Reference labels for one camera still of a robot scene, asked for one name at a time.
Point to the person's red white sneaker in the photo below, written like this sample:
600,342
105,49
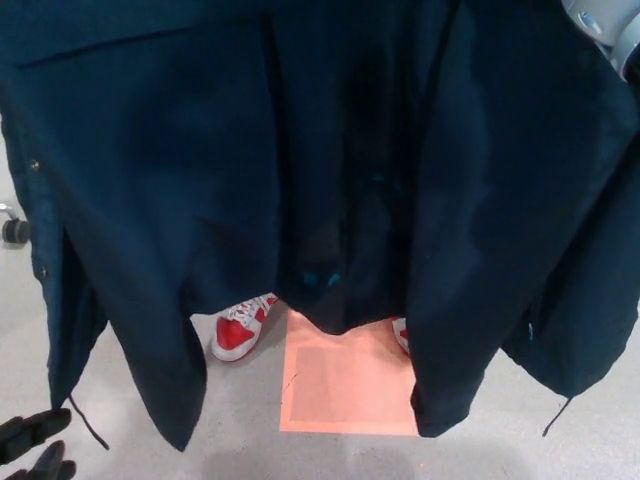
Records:
235,335
400,335

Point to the robot left black hand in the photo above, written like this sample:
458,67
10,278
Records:
30,430

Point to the navy blue coat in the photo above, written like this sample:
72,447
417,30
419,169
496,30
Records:
150,175

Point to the person's left red white sneaker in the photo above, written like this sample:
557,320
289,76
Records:
400,335

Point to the orange tape floor marker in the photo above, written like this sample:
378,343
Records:
350,385

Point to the person's right red white sneaker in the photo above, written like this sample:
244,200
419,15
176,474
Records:
235,335

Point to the black chair caster wheel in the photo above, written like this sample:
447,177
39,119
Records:
15,231

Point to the chrome chair base leg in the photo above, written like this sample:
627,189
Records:
7,211

